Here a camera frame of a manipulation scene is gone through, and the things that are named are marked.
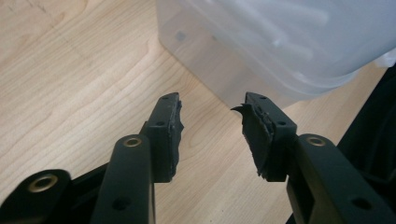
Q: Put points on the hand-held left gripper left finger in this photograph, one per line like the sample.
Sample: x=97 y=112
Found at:
x=163 y=140

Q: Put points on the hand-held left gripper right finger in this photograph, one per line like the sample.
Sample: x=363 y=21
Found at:
x=267 y=146

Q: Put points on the clear plastic storage box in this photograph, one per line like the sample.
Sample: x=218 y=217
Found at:
x=249 y=37

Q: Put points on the dark cloth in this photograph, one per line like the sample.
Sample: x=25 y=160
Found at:
x=370 y=140

